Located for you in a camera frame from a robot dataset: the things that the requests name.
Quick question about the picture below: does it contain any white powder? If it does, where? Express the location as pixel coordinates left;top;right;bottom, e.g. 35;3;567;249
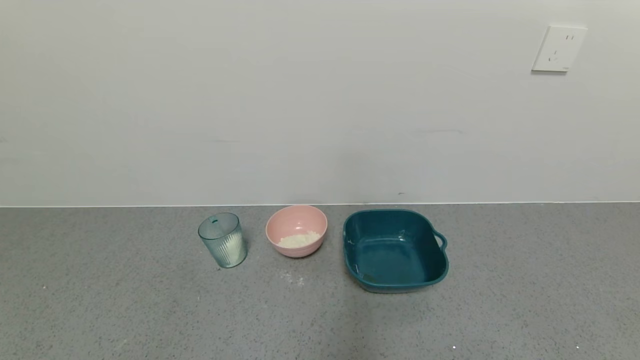
277;230;322;250

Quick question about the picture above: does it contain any clear ribbed plastic cup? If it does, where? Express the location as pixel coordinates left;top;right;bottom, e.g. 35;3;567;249
197;212;249;269

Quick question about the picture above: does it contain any pink bowl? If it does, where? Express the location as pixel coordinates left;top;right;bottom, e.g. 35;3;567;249
265;205;328;259

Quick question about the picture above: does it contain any teal square tray with handle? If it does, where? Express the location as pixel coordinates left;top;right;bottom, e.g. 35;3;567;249
343;209;450;294

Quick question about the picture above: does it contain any white wall socket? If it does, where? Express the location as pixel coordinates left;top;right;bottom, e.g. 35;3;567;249
531;25;588;74

